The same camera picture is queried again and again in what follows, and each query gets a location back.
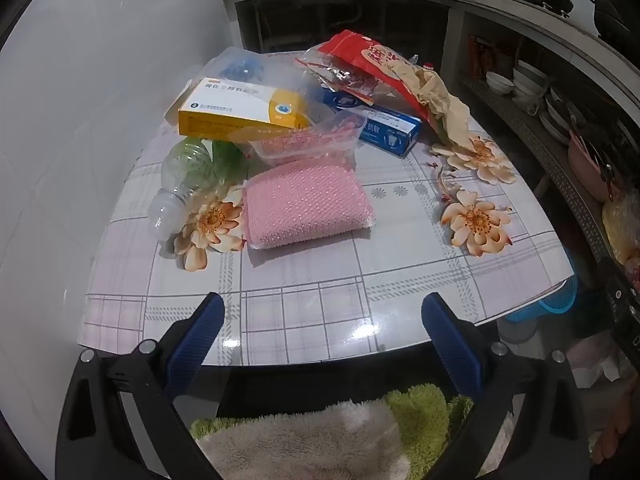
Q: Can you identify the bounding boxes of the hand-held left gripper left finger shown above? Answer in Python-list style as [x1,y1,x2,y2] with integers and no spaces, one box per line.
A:
[54,291,227,480]

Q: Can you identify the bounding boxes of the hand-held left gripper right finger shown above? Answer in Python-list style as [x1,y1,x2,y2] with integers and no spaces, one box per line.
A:
[414,291,594,480]

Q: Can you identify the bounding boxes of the blue plastic basket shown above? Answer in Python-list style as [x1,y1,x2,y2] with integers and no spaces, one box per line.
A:
[502,255,580,326]

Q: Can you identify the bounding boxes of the green plastic bottle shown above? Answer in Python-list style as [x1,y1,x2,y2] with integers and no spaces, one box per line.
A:
[148,138,249,241]

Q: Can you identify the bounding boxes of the blue toothpaste box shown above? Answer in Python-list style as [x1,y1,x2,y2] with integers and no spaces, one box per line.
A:
[322,87,423,158]

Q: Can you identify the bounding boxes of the beige paper bag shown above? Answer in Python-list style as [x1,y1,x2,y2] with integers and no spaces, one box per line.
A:
[395,57,476,153]

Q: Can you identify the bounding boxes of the blue plastic bag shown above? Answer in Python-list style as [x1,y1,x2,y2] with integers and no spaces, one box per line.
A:
[202,47,321,126]

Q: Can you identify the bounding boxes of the red and clear snack bag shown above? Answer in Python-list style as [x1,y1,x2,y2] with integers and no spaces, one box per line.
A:
[295,30,436,133]

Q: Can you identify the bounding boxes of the person's right hand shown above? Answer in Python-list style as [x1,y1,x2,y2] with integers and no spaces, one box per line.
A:
[590,400,640,467]

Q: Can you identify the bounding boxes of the yellow plastic bag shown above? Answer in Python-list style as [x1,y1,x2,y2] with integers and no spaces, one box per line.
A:
[602,195,640,267]

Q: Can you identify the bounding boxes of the fluffy beige and green cloth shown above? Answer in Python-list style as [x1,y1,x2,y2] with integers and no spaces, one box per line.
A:
[190,384,476,480]

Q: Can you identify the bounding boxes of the pink plastic basin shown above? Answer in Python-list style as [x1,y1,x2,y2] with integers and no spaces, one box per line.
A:
[567,132,626,204]

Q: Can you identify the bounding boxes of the pink scrubbing sponge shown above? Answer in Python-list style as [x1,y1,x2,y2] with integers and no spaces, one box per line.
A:
[242,166,376,252]

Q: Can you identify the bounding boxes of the clear bag with pink print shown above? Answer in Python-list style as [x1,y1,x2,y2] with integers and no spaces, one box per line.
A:
[248,110,368,168]

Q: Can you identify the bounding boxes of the yellow medicine box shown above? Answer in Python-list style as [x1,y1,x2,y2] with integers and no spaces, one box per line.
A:
[178,76,313,142]

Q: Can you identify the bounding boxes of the stack of bowls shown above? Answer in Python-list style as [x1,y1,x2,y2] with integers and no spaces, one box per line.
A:
[512,60,551,111]

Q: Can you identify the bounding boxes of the white bowl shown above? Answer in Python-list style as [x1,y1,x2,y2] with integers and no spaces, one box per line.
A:
[486,71,515,96]

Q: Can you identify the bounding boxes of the red food packets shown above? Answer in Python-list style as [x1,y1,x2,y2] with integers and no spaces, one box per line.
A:
[467,35,496,78]

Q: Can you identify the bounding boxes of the black pan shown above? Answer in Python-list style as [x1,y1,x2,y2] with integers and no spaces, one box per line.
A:
[582,0,632,47]

